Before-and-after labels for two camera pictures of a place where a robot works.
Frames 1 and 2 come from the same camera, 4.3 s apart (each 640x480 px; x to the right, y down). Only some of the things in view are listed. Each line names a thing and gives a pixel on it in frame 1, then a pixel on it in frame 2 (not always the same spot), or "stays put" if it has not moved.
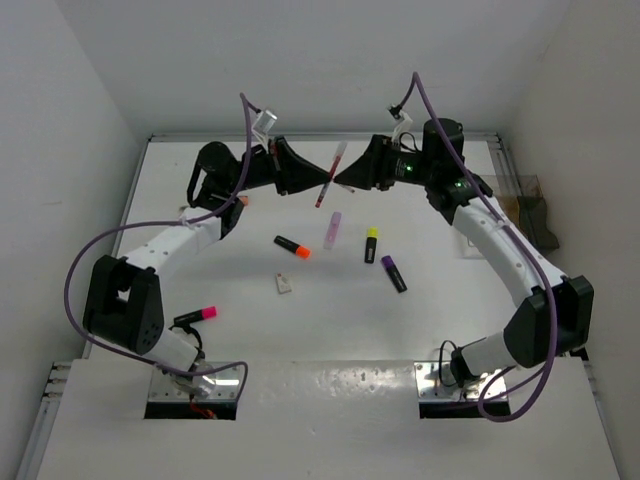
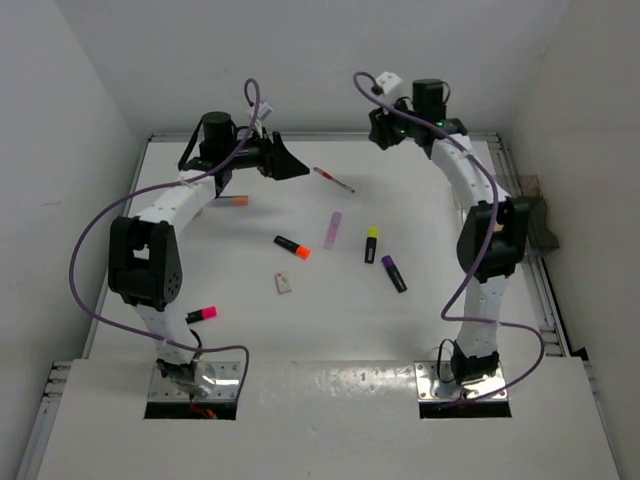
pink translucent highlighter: [332, 230] stays put
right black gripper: [372, 169] -> [383, 128]
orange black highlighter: [302, 251] stays put
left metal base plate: [221, 384] stays put
